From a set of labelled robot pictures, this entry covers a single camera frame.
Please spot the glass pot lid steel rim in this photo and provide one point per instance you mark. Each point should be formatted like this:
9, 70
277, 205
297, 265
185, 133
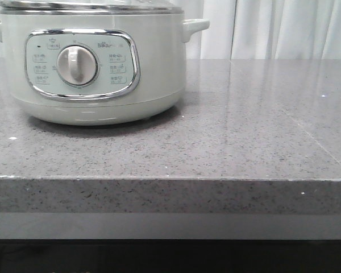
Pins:
89, 7

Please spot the pale green electric cooking pot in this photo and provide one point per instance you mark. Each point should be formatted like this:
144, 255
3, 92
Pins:
140, 64

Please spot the grey round timer knob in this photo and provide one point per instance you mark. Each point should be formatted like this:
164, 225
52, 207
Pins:
76, 65

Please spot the white curtain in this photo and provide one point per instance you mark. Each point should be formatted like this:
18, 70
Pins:
265, 29

